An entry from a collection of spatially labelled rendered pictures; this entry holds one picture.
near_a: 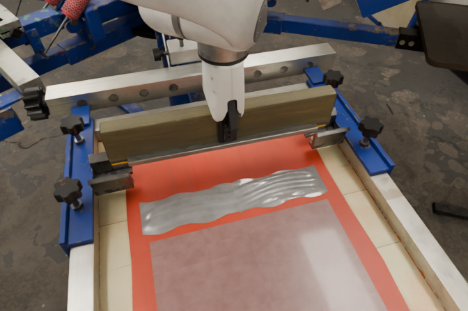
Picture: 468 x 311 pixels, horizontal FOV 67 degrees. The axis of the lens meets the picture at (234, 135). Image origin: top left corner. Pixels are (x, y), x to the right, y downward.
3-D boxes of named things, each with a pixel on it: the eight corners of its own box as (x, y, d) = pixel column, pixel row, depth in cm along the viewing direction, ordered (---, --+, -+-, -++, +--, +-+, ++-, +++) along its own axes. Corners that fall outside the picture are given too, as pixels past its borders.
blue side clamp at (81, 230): (102, 255, 62) (90, 236, 57) (72, 263, 61) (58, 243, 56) (100, 136, 82) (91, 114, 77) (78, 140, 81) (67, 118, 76)
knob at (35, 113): (61, 123, 79) (49, 98, 74) (34, 128, 78) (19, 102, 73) (63, 102, 84) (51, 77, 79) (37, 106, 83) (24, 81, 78)
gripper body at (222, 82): (191, 29, 53) (196, 88, 61) (205, 66, 47) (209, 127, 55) (238, 23, 55) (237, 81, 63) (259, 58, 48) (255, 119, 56)
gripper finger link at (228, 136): (216, 112, 58) (218, 140, 62) (221, 125, 56) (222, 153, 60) (235, 108, 58) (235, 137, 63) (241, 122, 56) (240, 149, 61)
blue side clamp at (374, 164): (384, 186, 72) (395, 164, 67) (362, 191, 71) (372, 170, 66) (320, 95, 92) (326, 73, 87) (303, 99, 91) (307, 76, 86)
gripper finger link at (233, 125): (222, 77, 53) (219, 90, 58) (234, 126, 51) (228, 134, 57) (230, 76, 53) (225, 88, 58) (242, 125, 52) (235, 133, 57)
